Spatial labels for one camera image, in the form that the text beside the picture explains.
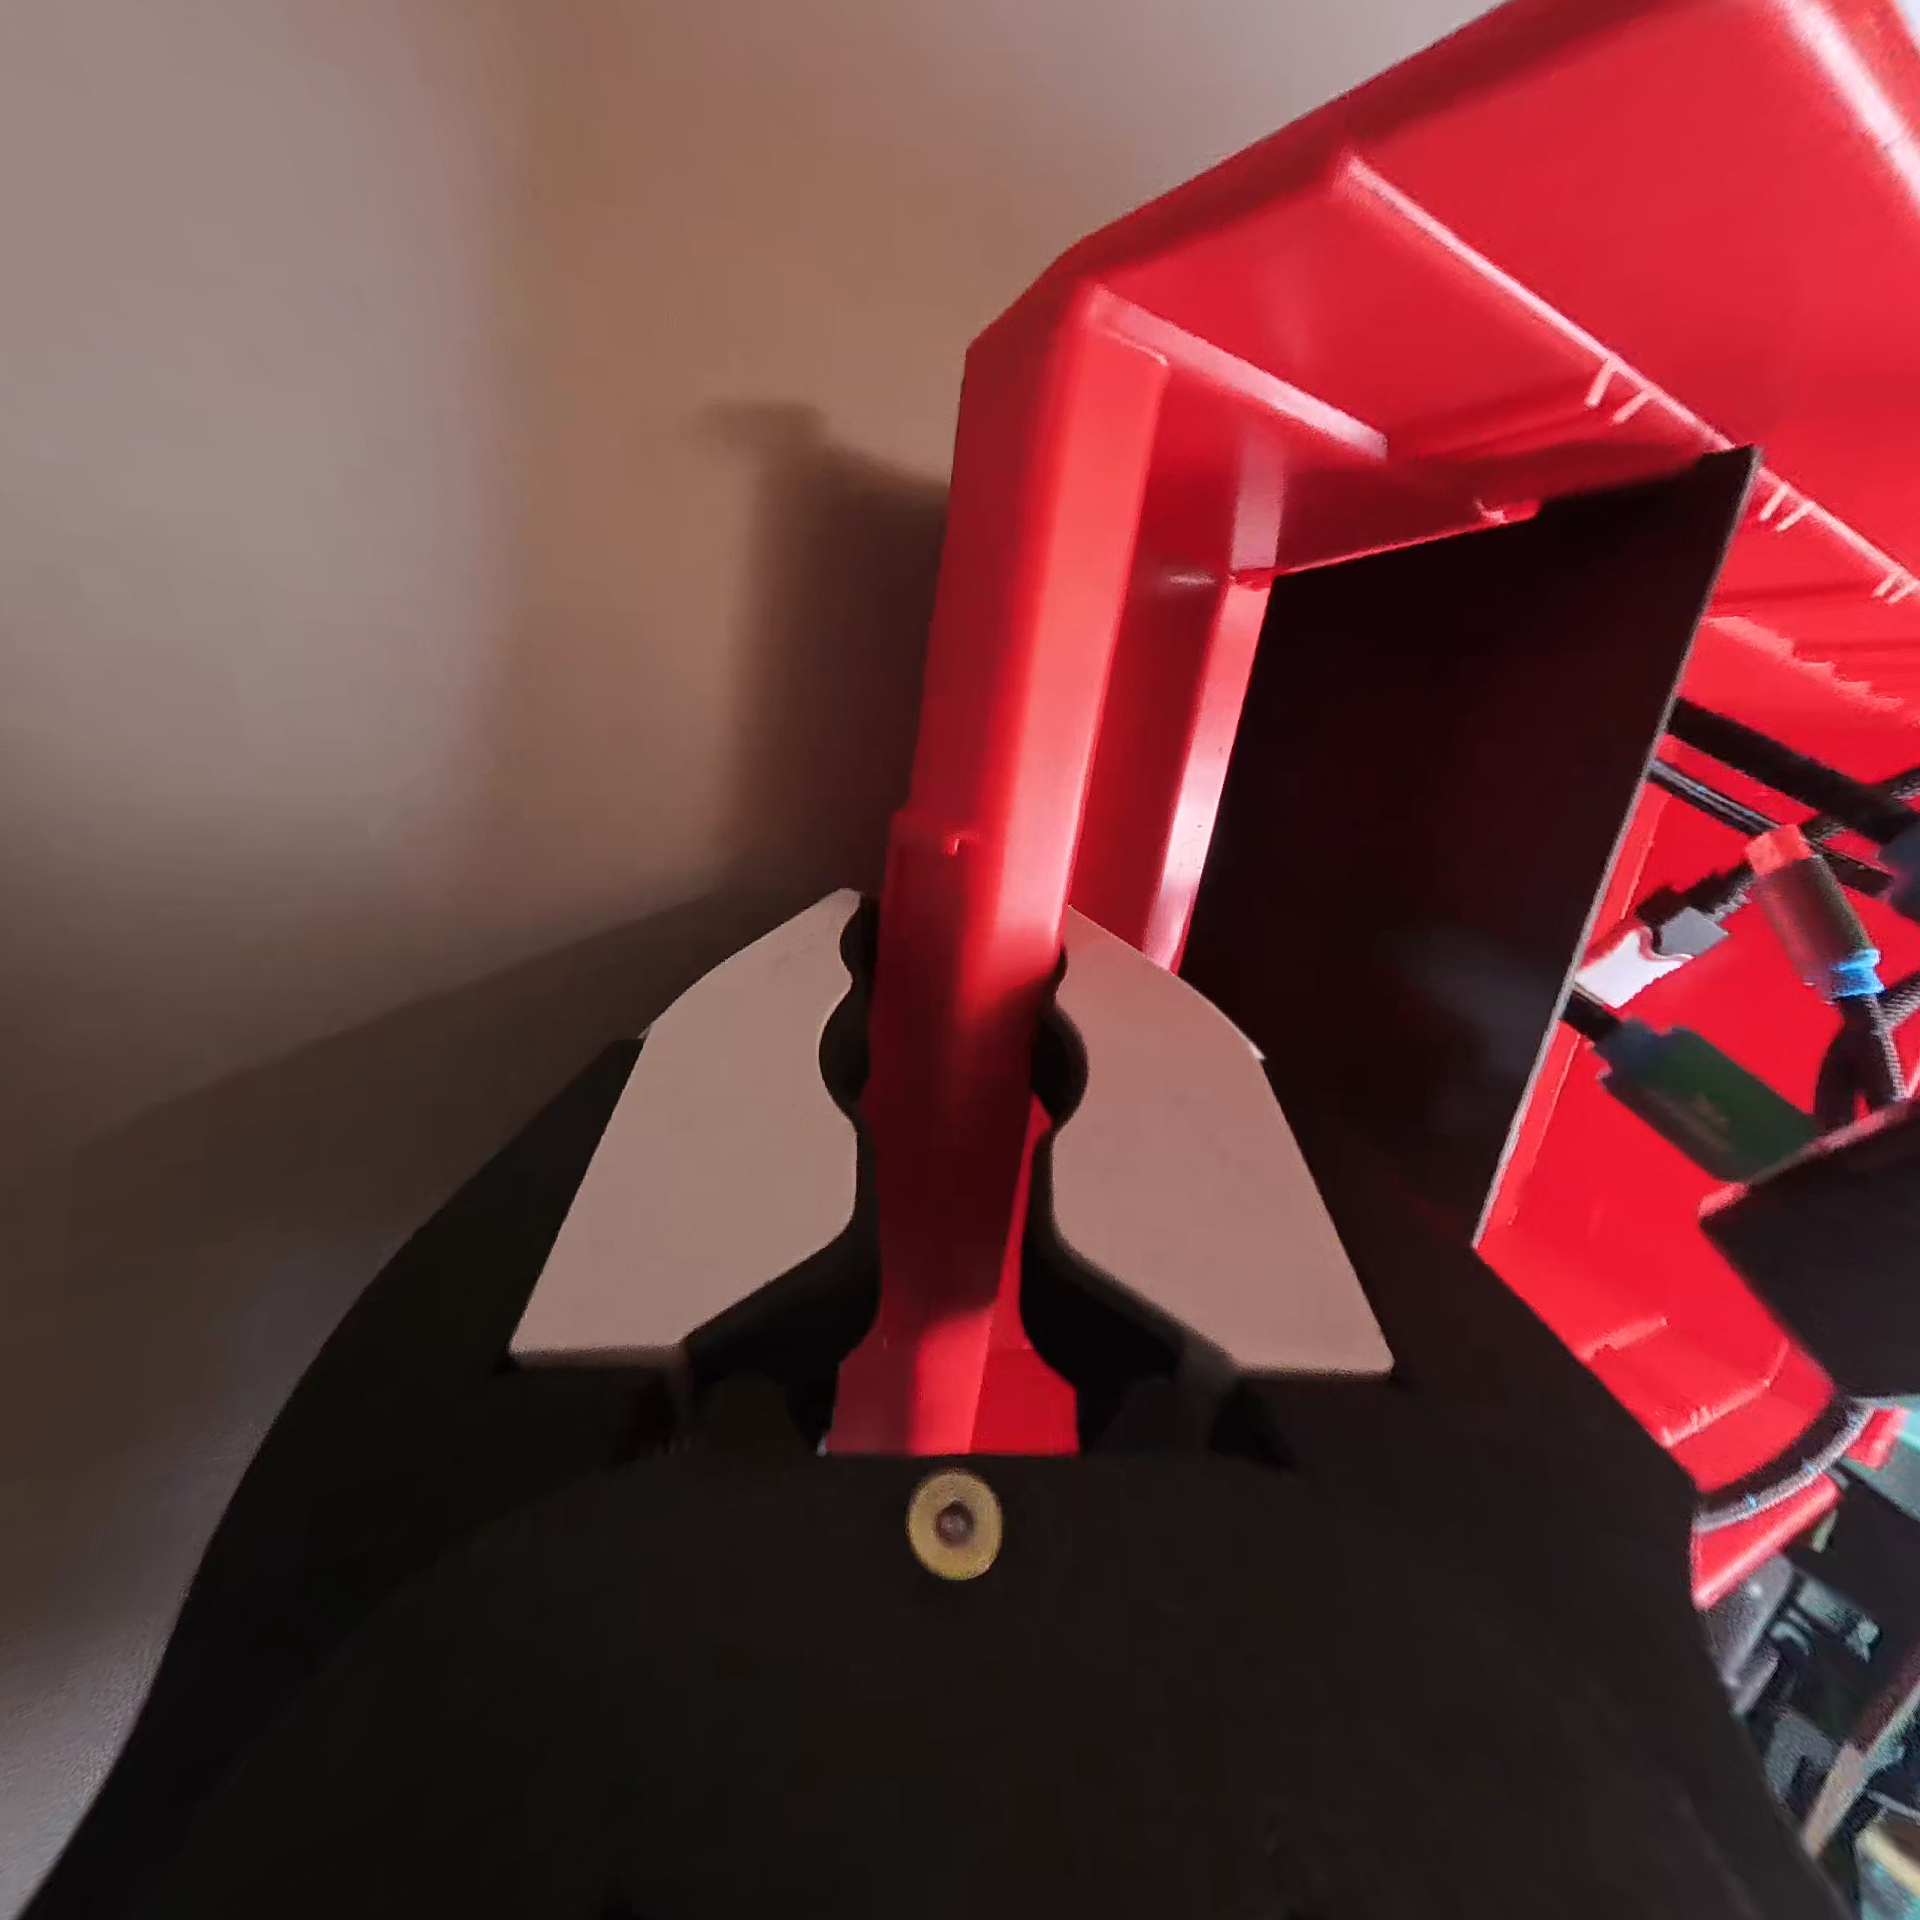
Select red storage bin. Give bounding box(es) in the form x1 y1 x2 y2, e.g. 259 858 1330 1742
825 0 1920 1614

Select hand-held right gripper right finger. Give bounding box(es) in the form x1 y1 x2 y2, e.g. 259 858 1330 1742
1031 903 1396 1448

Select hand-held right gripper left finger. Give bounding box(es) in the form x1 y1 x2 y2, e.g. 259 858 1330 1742
509 890 879 1439

